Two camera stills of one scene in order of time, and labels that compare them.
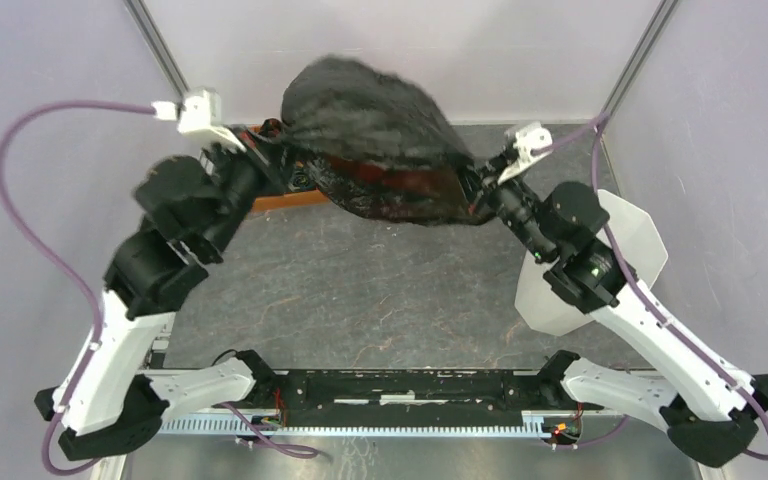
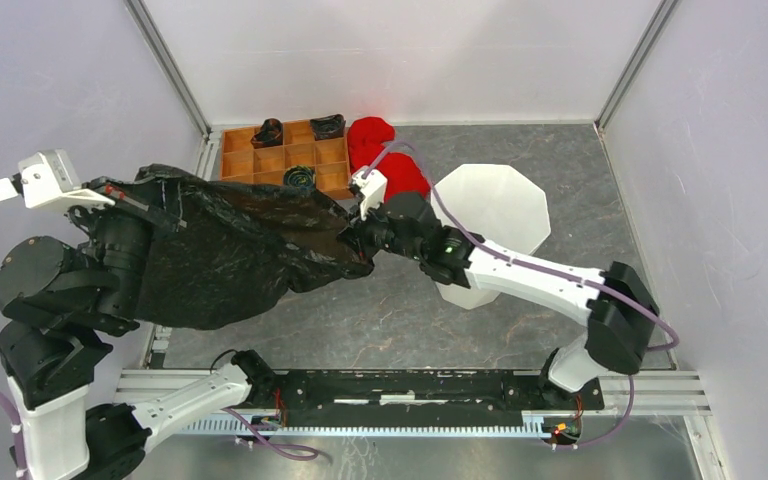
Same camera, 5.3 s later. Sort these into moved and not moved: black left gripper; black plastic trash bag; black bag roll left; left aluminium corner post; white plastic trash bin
Moved: black plastic trash bag; black left gripper; white plastic trash bin
Not moved: black bag roll left; left aluminium corner post
